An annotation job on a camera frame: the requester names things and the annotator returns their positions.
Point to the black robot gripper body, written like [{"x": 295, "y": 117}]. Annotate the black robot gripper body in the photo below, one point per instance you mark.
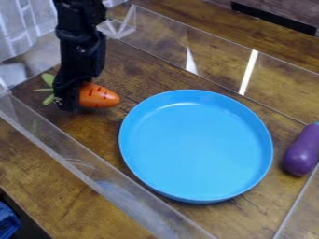
[{"x": 82, "y": 41}]

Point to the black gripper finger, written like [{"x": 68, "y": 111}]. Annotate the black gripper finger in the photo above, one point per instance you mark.
[{"x": 67, "y": 92}]

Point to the orange toy carrot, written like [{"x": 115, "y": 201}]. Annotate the orange toy carrot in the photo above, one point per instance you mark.
[{"x": 95, "y": 96}]

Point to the blue round tray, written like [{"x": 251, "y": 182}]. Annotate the blue round tray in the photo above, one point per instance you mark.
[{"x": 197, "y": 146}]

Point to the blue object at corner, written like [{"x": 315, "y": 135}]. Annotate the blue object at corner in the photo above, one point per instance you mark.
[{"x": 10, "y": 222}]

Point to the purple toy eggplant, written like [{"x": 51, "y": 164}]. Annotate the purple toy eggplant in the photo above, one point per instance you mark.
[{"x": 302, "y": 155}]

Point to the clear acrylic enclosure wall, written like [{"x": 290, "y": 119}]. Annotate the clear acrylic enclosure wall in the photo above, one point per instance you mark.
[{"x": 60, "y": 164}]

